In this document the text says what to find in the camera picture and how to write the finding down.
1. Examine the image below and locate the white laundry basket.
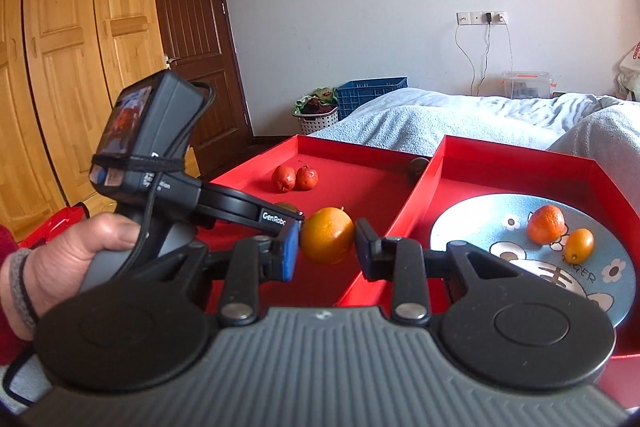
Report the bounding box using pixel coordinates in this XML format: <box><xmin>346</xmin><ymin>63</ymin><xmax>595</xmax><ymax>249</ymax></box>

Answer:
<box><xmin>292</xmin><ymin>88</ymin><xmax>342</xmax><ymax>136</ymax></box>

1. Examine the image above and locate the large orange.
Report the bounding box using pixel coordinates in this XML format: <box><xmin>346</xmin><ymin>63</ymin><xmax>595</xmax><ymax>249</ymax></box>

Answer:
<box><xmin>299</xmin><ymin>206</ymin><xmax>356</xmax><ymax>266</ymax></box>

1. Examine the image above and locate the white wall outlet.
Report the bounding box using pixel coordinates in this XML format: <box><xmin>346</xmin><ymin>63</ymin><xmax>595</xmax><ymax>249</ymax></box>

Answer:
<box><xmin>456</xmin><ymin>10</ymin><xmax>509</xmax><ymax>26</ymax></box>

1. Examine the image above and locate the black charger cable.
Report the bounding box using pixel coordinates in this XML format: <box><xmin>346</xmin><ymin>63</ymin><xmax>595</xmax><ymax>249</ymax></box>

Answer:
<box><xmin>477</xmin><ymin>22</ymin><xmax>492</xmax><ymax>96</ymax></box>

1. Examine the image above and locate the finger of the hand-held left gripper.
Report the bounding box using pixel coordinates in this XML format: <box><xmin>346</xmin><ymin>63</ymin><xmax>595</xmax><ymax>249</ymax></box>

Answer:
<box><xmin>256</xmin><ymin>205</ymin><xmax>307</xmax><ymax>239</ymax></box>

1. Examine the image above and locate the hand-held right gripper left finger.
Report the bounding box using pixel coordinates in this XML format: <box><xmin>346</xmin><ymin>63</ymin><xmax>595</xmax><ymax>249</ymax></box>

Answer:
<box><xmin>145</xmin><ymin>227</ymin><xmax>302</xmax><ymax>328</ymax></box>

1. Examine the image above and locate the red cardboard box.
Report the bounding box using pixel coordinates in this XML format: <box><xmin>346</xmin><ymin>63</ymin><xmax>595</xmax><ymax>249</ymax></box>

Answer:
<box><xmin>207</xmin><ymin>134</ymin><xmax>442</xmax><ymax>308</ymax></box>
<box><xmin>340</xmin><ymin>134</ymin><xmax>640</xmax><ymax>360</ymax></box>

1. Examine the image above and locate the small mandarin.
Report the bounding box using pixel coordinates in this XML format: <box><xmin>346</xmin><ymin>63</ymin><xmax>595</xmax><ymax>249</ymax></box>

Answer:
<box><xmin>527</xmin><ymin>205</ymin><xmax>566</xmax><ymax>244</ymax></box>

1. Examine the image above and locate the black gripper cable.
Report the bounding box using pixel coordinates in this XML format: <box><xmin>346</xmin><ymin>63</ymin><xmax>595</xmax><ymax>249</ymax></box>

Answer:
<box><xmin>2</xmin><ymin>79</ymin><xmax>216</xmax><ymax>408</ymax></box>

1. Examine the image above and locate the wooden wardrobe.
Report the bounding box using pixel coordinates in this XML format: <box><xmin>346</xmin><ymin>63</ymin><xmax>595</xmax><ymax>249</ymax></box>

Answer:
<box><xmin>0</xmin><ymin>0</ymin><xmax>167</xmax><ymax>244</ymax></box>

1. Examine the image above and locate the light blue bed blanket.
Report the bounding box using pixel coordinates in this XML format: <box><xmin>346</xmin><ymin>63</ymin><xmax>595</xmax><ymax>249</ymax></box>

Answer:
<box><xmin>305</xmin><ymin>87</ymin><xmax>640</xmax><ymax>158</ymax></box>

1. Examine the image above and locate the person's left hand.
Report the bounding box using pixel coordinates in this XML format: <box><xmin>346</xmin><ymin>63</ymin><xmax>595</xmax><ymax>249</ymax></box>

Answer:
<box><xmin>22</xmin><ymin>212</ymin><xmax>143</xmax><ymax>322</ymax></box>

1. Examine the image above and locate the clear plastic storage box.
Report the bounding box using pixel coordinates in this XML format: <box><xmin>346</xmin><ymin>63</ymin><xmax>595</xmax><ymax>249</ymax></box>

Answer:
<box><xmin>501</xmin><ymin>70</ymin><xmax>558</xmax><ymax>100</ymax></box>

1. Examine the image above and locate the white cable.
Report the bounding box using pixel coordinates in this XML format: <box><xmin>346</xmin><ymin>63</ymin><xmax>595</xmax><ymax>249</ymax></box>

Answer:
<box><xmin>454</xmin><ymin>23</ymin><xmax>477</xmax><ymax>96</ymax></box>

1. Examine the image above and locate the yellow kumquat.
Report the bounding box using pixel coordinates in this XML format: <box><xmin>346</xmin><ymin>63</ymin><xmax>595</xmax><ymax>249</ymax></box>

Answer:
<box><xmin>564</xmin><ymin>228</ymin><xmax>595</xmax><ymax>265</ymax></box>

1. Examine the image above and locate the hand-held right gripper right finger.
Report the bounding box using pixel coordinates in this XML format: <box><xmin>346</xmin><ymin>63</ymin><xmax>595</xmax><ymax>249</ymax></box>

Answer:
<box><xmin>354</xmin><ymin>218</ymin><xmax>526</xmax><ymax>328</ymax></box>

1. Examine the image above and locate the grey blanket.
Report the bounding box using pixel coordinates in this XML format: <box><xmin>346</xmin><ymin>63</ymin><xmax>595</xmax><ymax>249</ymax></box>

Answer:
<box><xmin>546</xmin><ymin>104</ymin><xmax>640</xmax><ymax>210</ymax></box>

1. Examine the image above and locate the blue cartoon plate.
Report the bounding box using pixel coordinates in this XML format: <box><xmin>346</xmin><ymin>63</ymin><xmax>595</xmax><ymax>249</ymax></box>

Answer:
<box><xmin>429</xmin><ymin>194</ymin><xmax>632</xmax><ymax>332</ymax></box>

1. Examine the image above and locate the blue plastic crate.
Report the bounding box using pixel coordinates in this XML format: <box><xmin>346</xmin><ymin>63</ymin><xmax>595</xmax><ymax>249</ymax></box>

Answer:
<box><xmin>334</xmin><ymin>77</ymin><xmax>409</xmax><ymax>121</ymax></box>

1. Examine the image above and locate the grey black wristband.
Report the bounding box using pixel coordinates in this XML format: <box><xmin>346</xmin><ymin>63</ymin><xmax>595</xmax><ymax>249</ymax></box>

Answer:
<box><xmin>7</xmin><ymin>249</ymin><xmax>41</xmax><ymax>325</ymax></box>

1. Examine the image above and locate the small red fruit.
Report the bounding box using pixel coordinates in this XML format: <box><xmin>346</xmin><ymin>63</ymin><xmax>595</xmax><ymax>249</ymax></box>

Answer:
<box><xmin>295</xmin><ymin>165</ymin><xmax>320</xmax><ymax>190</ymax></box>
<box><xmin>271</xmin><ymin>166</ymin><xmax>297</xmax><ymax>194</ymax></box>

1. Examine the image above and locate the dark brown door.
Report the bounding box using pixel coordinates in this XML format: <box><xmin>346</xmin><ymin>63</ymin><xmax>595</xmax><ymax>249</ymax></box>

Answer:
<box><xmin>149</xmin><ymin>0</ymin><xmax>254</xmax><ymax>180</ymax></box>

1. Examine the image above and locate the white plastic bag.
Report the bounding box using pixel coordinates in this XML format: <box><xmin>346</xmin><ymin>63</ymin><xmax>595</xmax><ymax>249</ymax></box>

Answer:
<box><xmin>614</xmin><ymin>38</ymin><xmax>640</xmax><ymax>104</ymax></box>

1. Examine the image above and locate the red plastic object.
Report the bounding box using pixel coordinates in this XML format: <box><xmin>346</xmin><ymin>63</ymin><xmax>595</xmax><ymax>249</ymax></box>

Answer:
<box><xmin>14</xmin><ymin>201</ymin><xmax>93</xmax><ymax>250</ymax></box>

